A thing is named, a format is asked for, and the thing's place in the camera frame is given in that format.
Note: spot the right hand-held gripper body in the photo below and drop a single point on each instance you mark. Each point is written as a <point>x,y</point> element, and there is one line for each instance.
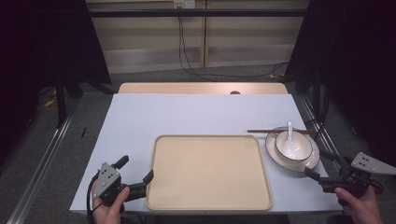
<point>358,177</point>

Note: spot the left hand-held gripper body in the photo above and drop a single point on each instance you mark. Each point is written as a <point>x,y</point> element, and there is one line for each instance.
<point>106,182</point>

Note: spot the person's right hand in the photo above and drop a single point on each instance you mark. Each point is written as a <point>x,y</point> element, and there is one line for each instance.
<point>358,207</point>

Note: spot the person's left hand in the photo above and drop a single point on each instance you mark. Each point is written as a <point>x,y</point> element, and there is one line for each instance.
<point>109,211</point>

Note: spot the white plate with dark rim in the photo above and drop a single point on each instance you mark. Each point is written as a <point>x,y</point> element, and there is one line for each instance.
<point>313,160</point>

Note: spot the white bowl with dark rim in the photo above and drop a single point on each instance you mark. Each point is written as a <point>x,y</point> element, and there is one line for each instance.
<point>303,147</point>

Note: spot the brown wooden chopstick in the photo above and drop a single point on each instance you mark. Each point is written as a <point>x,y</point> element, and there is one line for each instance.
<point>261,131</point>
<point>308,132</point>

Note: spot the white ceramic spoon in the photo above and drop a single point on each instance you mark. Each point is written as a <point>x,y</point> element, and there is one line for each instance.
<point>290,146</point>

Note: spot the beige plastic tray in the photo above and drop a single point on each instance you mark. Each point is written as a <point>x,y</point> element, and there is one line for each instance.
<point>208,174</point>

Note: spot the black metal stand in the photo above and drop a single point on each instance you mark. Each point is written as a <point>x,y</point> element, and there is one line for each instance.
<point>60,99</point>

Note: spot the light wooden table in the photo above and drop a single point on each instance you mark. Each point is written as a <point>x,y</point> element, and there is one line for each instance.
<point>186,88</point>

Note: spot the black curtain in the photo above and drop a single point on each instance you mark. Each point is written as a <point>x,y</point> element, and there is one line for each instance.
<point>43,46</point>
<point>355,62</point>

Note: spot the black horizontal bar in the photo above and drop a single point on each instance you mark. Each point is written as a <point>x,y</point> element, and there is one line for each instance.
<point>199,13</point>

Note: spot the aluminium floor rail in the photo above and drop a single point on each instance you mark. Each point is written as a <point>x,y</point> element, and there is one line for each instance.
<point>40,161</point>
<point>314,119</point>

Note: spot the white wall socket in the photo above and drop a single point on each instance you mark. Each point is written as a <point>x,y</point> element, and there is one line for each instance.
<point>184,3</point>

